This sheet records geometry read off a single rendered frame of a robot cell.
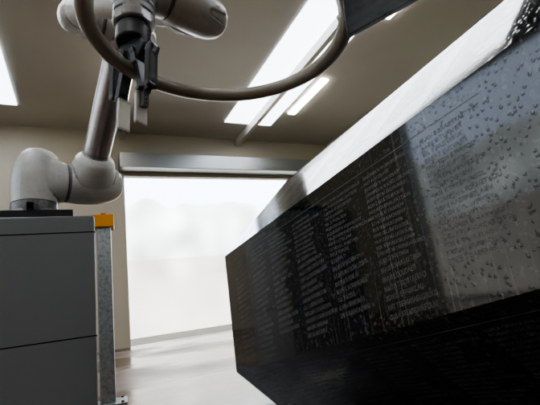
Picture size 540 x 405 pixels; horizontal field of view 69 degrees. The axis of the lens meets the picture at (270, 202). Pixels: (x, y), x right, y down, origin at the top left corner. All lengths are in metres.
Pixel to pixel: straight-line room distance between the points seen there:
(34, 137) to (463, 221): 7.99
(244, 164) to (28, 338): 7.20
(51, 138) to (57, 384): 7.01
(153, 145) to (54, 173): 6.68
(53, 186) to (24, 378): 0.66
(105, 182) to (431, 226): 1.38
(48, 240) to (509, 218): 1.31
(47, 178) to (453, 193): 1.44
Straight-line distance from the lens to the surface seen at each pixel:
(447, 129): 0.53
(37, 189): 1.65
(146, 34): 0.95
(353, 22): 0.77
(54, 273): 1.46
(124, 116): 0.90
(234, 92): 0.98
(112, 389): 2.57
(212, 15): 1.08
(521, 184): 0.47
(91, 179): 1.69
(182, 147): 8.41
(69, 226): 1.48
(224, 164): 8.18
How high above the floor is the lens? 0.43
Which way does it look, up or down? 14 degrees up
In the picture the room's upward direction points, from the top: 8 degrees counter-clockwise
